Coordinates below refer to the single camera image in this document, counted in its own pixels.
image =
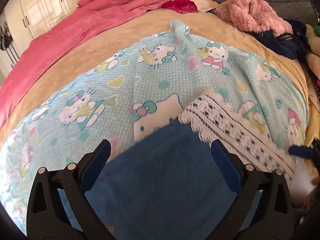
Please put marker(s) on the cartoon cat printed blanket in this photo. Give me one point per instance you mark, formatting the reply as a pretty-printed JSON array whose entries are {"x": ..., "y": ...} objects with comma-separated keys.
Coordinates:
[{"x": 100, "y": 92}]

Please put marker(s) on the black hanging bag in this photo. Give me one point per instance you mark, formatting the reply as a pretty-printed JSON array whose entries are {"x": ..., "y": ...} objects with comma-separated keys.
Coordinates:
[{"x": 6, "y": 37}]

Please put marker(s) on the pink quilt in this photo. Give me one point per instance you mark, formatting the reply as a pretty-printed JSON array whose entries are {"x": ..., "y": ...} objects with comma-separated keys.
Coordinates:
[{"x": 62, "y": 37}]

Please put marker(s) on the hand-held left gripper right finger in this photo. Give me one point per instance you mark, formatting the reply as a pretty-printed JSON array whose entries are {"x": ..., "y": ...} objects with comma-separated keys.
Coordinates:
[{"x": 226, "y": 165}]

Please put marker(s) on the floral pillow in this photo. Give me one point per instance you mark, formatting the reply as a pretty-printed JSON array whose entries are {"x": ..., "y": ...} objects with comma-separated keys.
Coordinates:
[{"x": 205, "y": 3}]

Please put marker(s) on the dark navy garment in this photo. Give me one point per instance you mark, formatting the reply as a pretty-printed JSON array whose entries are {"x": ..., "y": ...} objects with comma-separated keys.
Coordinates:
[{"x": 282, "y": 43}]

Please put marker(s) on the pink fuzzy garment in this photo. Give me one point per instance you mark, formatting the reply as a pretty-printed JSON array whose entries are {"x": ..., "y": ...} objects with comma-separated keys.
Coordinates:
[{"x": 250, "y": 10}]

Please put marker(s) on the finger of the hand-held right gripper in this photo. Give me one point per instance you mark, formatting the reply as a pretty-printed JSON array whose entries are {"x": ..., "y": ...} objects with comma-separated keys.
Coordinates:
[{"x": 301, "y": 152}]

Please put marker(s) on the red cloth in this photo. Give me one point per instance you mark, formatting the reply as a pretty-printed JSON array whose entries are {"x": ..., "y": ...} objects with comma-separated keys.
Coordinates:
[{"x": 181, "y": 5}]

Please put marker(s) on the yellow cartoon blanket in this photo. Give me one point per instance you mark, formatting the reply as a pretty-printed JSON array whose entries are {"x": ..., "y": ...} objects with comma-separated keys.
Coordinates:
[{"x": 313, "y": 92}]

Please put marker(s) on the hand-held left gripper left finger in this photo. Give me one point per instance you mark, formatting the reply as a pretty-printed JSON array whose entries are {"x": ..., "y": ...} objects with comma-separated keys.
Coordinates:
[{"x": 96, "y": 163}]

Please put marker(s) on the white wardrobe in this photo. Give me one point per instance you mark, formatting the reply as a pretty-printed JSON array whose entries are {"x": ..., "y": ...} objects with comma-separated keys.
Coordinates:
[{"x": 45, "y": 5}]

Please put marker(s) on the beige bed sheet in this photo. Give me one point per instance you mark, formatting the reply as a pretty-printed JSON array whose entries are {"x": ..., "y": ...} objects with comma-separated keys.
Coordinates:
[{"x": 140, "y": 27}]

